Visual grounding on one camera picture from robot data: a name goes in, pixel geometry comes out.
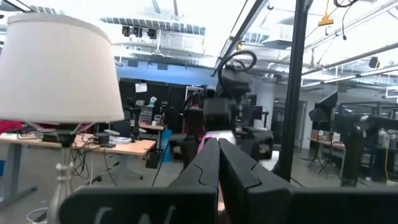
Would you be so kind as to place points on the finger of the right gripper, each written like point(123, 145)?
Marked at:
point(192, 133)

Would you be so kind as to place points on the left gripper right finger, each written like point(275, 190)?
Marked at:
point(248, 193)

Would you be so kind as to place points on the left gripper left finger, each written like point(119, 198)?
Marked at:
point(192, 193)

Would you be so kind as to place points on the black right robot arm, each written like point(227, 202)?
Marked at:
point(236, 82)

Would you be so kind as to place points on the blue bin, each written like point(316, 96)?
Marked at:
point(166, 146)

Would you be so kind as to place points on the wooden top desk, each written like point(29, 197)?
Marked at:
point(130, 148)

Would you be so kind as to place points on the black photo softbox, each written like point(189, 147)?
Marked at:
point(325, 109)

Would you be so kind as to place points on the white shade silver table lamp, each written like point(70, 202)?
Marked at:
point(56, 71)

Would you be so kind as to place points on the black vertical frame post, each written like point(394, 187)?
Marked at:
point(293, 93)

